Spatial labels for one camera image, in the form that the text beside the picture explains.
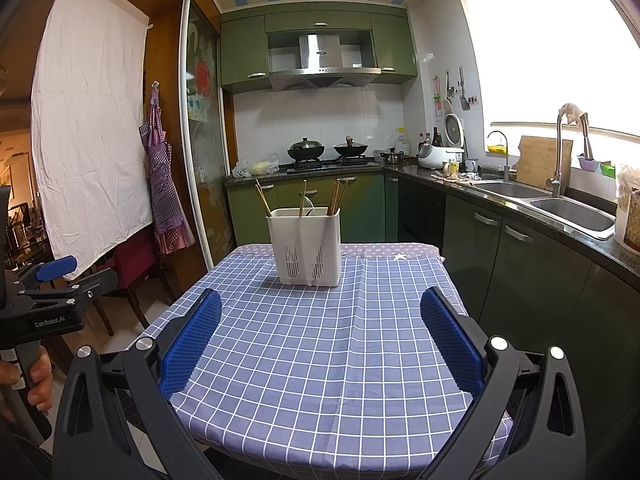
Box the white plastic bag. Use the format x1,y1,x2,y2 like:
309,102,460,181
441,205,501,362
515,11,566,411
231,154,280,178

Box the red wooden chair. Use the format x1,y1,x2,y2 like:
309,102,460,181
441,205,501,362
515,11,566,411
82,240,173,336

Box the person's left hand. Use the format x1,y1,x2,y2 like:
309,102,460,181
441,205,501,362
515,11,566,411
0,349,53,413

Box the dark green base cabinets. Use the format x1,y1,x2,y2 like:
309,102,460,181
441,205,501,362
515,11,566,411
384,170,640,461

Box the group of sauce bottles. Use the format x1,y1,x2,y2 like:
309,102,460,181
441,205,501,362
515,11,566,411
417,127,443,153

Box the green wall cabinet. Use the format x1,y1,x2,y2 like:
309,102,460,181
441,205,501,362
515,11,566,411
220,15,268,93
370,12,418,85

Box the tall steel faucet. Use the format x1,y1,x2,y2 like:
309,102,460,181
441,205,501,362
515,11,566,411
546,104,593,198

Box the kitchen window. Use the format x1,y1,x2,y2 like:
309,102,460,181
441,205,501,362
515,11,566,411
455,0,640,161

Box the small curved faucet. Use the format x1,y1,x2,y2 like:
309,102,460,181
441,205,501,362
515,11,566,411
487,130,511,182

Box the black wok with lid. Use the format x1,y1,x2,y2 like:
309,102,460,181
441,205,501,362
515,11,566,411
287,137,326,162

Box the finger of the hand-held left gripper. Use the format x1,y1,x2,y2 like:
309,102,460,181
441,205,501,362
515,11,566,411
20,267,119,309
15,255,78,291

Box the steel range hood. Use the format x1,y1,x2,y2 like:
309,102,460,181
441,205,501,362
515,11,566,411
267,34,382,92

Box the white plastic utensil holder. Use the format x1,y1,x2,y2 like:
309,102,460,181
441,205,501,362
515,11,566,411
266,207,342,287

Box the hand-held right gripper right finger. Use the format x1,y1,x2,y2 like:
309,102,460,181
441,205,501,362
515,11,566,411
415,286,587,480

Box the white rice cooker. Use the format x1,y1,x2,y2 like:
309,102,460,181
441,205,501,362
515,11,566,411
417,112,468,171

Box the purple checked apron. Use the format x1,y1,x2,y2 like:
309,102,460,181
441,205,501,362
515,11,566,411
138,80,197,256

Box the light green base cabinets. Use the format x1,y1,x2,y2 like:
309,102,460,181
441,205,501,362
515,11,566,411
227,174,386,261

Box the white lidded basket jar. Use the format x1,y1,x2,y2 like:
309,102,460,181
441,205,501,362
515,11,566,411
614,162,640,253

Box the green cabinet above hood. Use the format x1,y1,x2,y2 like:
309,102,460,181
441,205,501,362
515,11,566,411
265,10,372,33

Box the wooden cutting board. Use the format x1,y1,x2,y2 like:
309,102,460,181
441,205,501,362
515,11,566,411
515,135,574,190

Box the black gas stove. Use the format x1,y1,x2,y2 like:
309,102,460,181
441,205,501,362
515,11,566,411
286,156,381,175

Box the glass sliding door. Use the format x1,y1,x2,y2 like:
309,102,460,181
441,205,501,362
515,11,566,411
180,0,236,271

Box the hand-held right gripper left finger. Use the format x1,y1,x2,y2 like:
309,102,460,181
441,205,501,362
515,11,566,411
52,289,223,480

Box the steel double sink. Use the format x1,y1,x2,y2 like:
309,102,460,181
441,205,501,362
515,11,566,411
470,180,617,240

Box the white hanging sheet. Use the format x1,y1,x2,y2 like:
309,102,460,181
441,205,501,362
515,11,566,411
31,0,155,281

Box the blue checked tablecloth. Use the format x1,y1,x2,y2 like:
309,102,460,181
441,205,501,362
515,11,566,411
127,242,516,466

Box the black wok with handle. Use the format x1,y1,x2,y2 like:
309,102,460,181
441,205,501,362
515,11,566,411
333,136,369,157

